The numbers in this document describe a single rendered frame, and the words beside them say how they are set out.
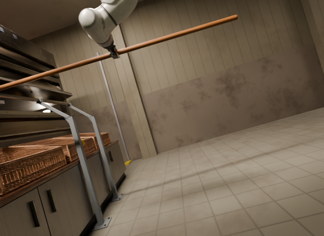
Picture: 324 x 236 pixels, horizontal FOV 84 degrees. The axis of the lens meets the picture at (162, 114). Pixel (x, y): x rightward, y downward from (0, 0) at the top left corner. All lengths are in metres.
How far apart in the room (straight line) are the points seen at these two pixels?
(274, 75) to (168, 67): 2.17
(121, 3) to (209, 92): 3.21
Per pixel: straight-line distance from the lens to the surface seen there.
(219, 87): 3.97
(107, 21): 0.90
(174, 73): 3.92
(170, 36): 1.21
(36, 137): 2.31
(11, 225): 1.17
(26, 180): 1.33
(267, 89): 4.28
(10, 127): 2.11
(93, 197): 1.75
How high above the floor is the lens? 0.73
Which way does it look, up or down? 1 degrees up
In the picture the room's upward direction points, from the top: 16 degrees counter-clockwise
